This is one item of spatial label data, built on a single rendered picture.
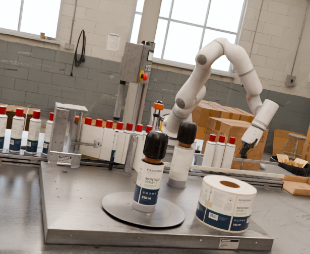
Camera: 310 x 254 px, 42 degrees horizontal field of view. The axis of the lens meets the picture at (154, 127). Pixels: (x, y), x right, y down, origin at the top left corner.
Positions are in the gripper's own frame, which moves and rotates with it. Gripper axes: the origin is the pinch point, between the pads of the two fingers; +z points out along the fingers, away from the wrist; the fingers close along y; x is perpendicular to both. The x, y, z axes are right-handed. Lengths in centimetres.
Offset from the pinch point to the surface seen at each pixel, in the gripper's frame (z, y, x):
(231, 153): 4.4, 2.5, -7.7
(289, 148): -60, -454, 388
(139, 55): -14, 0, -78
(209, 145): 6.5, 2.0, -21.4
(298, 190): 3.5, 12.6, 35.3
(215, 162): 12.3, 1.7, -12.8
